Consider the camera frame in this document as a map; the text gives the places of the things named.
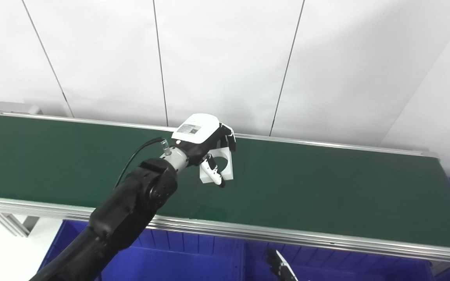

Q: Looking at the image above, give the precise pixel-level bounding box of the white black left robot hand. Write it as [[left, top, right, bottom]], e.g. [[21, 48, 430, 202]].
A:
[[171, 113, 236, 189]]

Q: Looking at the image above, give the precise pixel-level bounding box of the aluminium conveyor support leg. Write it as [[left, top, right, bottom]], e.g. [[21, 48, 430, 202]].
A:
[[0, 211, 40, 237]]

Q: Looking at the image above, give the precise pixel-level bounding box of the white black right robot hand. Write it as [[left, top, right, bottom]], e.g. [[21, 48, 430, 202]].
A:
[[263, 247, 299, 281]]

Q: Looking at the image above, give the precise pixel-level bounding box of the green conveyor belt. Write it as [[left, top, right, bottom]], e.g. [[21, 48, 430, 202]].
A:
[[0, 111, 450, 268], [0, 115, 450, 250]]

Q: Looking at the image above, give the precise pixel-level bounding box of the white square part round hole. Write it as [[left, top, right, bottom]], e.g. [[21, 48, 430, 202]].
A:
[[199, 146, 234, 184]]

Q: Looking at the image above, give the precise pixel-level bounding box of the grey conveyor end housing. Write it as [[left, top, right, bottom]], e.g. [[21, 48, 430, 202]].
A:
[[0, 101, 43, 116]]

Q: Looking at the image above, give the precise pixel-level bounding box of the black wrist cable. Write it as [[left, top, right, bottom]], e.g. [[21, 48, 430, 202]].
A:
[[114, 137, 169, 190]]

